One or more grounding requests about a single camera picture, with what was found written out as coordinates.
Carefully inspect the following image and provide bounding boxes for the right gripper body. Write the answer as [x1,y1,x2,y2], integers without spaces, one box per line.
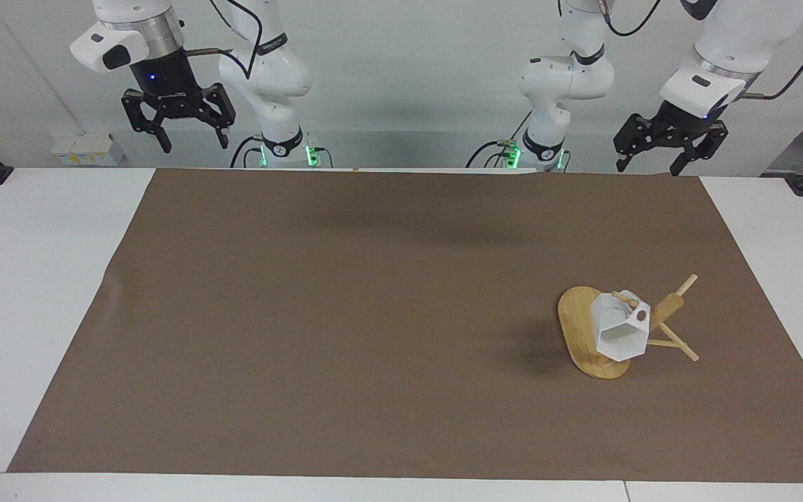
[128,49,208,118]

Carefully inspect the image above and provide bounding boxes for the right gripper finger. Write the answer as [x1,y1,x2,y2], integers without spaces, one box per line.
[196,82,238,150]
[121,89,173,155]

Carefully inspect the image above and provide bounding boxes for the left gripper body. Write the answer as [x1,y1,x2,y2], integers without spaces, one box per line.
[651,99,730,144]

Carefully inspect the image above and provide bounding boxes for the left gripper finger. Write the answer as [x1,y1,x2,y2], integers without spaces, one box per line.
[669,123,731,178]
[613,113,663,174]

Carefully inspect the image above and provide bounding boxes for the white angular cup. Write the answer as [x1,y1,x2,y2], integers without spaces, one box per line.
[590,289,652,363]

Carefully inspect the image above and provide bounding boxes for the wooden cup rack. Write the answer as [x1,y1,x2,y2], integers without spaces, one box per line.
[556,273,701,381]

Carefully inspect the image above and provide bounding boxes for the white box with yellow labels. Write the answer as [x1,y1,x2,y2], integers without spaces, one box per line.
[50,132,124,167]

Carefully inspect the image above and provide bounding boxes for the black cable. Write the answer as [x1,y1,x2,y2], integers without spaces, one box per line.
[229,135,265,169]
[185,0,264,80]
[743,6,803,100]
[465,110,535,169]
[599,0,666,38]

